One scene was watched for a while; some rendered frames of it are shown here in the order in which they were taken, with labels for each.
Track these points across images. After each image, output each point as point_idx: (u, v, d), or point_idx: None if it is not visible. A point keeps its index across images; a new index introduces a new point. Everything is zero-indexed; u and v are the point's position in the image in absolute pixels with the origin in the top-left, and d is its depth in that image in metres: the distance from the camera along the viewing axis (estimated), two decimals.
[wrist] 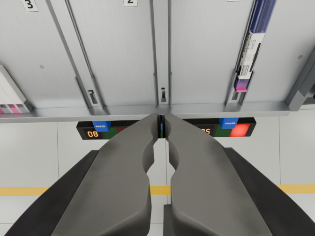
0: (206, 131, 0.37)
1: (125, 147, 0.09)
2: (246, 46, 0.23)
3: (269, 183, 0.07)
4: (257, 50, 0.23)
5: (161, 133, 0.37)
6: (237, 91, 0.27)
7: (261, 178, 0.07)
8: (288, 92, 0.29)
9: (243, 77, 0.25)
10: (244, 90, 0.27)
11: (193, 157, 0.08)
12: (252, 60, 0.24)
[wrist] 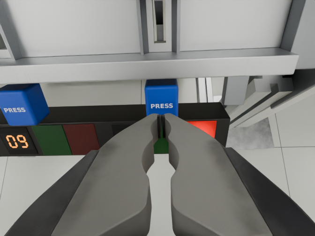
0: None
1: (125, 147, 0.09)
2: None
3: (269, 183, 0.07)
4: None
5: (42, 143, 0.18)
6: None
7: (261, 178, 0.07)
8: (283, 19, 0.12)
9: None
10: None
11: (193, 157, 0.08)
12: None
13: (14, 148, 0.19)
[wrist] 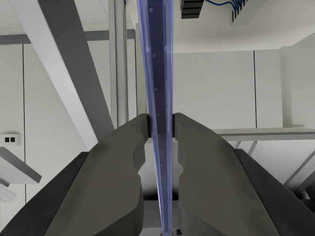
0: None
1: (116, 147, 0.09)
2: None
3: (280, 186, 0.07)
4: None
5: None
6: None
7: (272, 180, 0.07)
8: None
9: None
10: None
11: (203, 157, 0.08)
12: None
13: None
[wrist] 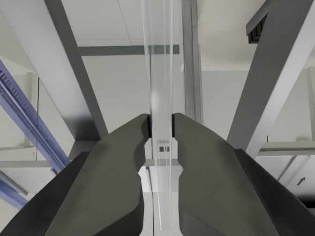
0: None
1: (116, 147, 0.09)
2: None
3: (280, 186, 0.07)
4: None
5: None
6: None
7: (271, 180, 0.07)
8: None
9: None
10: None
11: (202, 157, 0.08)
12: None
13: None
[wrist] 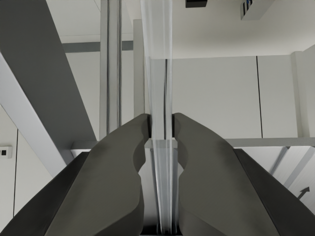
0: None
1: (116, 147, 0.09)
2: None
3: (280, 186, 0.07)
4: None
5: None
6: None
7: (271, 180, 0.07)
8: None
9: None
10: None
11: (202, 157, 0.08)
12: None
13: None
